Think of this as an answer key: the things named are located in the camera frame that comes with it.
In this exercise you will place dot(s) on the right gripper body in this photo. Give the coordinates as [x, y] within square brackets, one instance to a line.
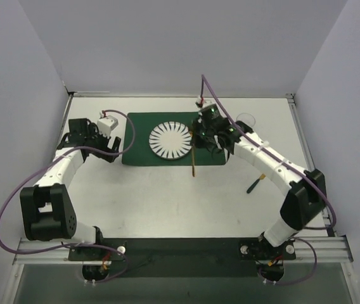
[206, 139]

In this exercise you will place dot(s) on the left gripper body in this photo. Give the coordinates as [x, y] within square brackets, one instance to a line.
[106, 146]

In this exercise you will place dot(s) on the gold fork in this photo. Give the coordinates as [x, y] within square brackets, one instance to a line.
[192, 155]

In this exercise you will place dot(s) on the white plate with black stripes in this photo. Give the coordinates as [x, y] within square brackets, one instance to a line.
[170, 140]

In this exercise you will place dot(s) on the green handled gold knife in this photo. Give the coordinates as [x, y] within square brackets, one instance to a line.
[255, 183]

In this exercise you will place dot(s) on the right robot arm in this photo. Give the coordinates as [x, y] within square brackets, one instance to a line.
[304, 191]

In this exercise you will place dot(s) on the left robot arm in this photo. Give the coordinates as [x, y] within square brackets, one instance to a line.
[47, 209]

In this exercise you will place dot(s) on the clear plastic cup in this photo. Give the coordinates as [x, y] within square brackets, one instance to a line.
[247, 119]

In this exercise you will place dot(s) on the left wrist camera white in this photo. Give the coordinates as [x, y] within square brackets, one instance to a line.
[106, 125]

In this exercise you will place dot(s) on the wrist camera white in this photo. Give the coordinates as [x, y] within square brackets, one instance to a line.
[106, 125]
[202, 102]

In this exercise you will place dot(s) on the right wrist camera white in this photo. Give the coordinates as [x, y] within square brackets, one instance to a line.
[202, 102]

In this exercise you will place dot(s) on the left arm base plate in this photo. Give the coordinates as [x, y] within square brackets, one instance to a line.
[91, 254]

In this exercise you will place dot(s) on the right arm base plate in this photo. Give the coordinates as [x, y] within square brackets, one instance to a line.
[252, 249]

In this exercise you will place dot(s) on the aluminium front frame rail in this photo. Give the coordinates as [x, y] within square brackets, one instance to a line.
[307, 249]

